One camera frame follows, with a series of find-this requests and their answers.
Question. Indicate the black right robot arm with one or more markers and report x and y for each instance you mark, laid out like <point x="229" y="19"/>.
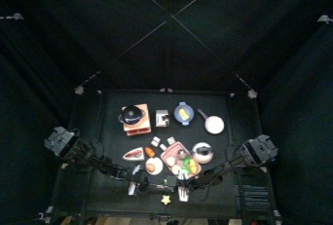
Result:
<point x="246" y="156"/>

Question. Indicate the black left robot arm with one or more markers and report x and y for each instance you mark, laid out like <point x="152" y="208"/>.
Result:
<point x="91" y="157"/>

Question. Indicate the green toy starfruit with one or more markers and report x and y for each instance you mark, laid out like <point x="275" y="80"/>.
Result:
<point x="166" y="200"/>

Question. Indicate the white round toy food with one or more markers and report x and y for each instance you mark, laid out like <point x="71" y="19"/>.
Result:
<point x="170" y="161"/>
<point x="175" y="169"/>

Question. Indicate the yellow toy corn cob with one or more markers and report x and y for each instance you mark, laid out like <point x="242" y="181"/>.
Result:
<point x="193" y="167"/>

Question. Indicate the green toy pea pod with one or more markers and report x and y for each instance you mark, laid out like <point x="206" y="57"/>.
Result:
<point x="186" y="164"/>

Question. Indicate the white round plate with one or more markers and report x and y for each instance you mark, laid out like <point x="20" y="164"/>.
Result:
<point x="156" y="164"/>

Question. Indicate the red white triangular toy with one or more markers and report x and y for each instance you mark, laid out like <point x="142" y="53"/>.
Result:
<point x="132" y="154"/>

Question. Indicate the orange toy carrot green top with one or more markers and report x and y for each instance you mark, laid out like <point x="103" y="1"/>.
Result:
<point x="150" y="152"/>

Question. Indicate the pink wooden tray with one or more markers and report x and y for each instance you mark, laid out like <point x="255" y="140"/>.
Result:
<point x="170" y="152"/>

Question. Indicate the small white toy block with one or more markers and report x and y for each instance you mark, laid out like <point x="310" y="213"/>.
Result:
<point x="171" y="140"/>
<point x="155" y="141"/>
<point x="163" y="147"/>

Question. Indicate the wooden red toy stove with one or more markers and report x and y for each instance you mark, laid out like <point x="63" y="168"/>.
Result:
<point x="138" y="131"/>

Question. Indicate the white toy knife block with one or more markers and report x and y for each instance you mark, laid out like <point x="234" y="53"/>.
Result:
<point x="162" y="118"/>

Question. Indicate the blue toy pot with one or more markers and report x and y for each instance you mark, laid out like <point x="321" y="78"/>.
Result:
<point x="178" y="118"/>

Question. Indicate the yellow toy food piece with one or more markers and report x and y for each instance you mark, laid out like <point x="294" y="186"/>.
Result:
<point x="185" y="114"/>

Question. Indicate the metal frame corner bracket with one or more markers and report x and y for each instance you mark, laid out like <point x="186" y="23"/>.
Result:
<point x="251" y="93"/>
<point x="79" y="90"/>
<point x="324" y="18"/>
<point x="16" y="17"/>

